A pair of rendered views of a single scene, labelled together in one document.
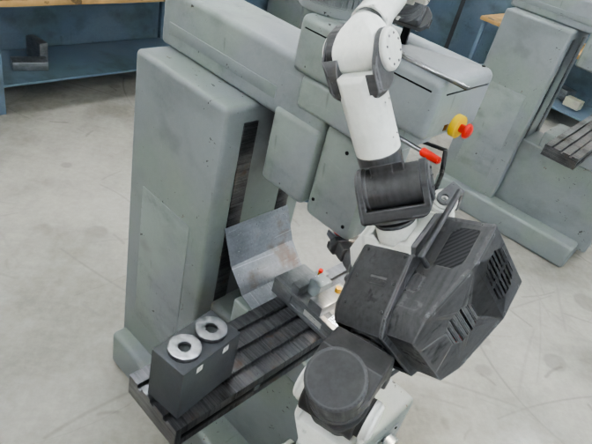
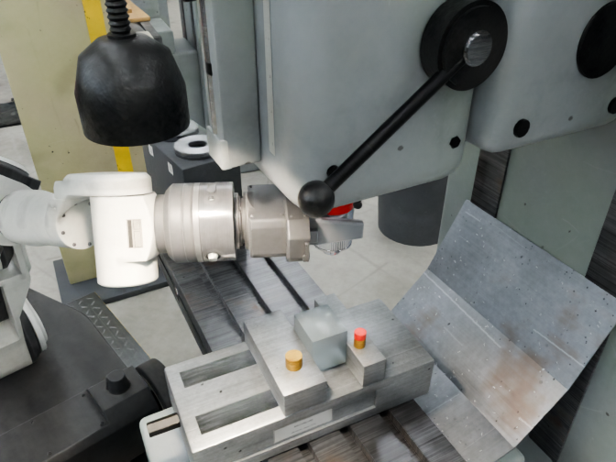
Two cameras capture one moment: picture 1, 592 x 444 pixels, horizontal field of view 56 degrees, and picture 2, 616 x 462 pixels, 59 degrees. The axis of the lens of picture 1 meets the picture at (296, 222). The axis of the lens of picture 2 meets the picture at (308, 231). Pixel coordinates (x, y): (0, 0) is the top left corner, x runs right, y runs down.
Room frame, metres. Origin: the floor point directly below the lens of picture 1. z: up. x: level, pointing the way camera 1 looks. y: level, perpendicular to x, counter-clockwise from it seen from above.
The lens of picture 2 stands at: (1.71, -0.64, 1.57)
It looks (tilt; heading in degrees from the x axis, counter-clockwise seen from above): 33 degrees down; 116
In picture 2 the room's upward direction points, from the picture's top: straight up
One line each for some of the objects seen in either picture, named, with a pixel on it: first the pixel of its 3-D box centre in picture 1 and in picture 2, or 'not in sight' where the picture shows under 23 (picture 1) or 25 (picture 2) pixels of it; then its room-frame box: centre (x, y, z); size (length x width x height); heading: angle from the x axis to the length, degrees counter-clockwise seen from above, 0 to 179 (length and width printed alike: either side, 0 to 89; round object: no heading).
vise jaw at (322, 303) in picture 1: (329, 299); (282, 358); (1.44, -0.18, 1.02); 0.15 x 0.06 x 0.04; 141
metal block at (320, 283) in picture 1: (319, 286); (320, 337); (1.48, -0.14, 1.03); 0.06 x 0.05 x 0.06; 141
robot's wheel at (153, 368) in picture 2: not in sight; (162, 399); (1.00, 0.01, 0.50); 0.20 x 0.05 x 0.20; 157
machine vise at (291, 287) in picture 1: (321, 302); (300, 370); (1.46, -0.16, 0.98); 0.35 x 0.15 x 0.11; 51
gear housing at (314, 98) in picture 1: (367, 108); not in sight; (1.52, -0.12, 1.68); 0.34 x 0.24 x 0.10; 53
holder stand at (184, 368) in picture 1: (195, 361); (192, 180); (1.04, 0.18, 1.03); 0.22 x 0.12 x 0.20; 151
